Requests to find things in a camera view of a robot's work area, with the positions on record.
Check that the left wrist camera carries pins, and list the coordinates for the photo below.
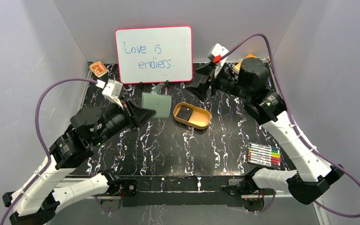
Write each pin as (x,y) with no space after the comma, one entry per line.
(111,91)

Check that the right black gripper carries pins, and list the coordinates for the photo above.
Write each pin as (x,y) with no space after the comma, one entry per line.
(200,88)

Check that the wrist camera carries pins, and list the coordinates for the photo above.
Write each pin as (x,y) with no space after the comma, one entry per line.
(111,91)
(216,56)

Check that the card inside tray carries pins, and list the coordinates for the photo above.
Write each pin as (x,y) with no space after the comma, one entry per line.
(184,113)

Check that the mint green card holder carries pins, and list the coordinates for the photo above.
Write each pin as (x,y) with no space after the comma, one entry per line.
(159,102)

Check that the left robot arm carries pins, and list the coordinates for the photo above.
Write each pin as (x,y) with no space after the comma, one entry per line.
(40,199)

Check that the pink framed whiteboard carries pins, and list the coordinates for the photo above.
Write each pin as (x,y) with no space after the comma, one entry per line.
(155,54)

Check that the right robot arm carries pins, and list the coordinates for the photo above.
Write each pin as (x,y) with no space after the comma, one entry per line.
(313,175)

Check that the marker pen box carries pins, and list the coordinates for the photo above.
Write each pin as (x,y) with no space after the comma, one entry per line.
(264,155)

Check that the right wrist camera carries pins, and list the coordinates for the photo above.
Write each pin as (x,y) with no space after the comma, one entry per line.
(216,56)

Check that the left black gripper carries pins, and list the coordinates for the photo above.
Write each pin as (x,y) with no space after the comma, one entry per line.
(131,114)

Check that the orange book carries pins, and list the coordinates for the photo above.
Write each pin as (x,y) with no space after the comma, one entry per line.
(236,67)

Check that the small orange card box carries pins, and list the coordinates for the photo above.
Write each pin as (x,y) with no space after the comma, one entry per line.
(98,69)

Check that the aluminium frame rail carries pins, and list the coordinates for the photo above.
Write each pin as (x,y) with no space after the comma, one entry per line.
(179,190)

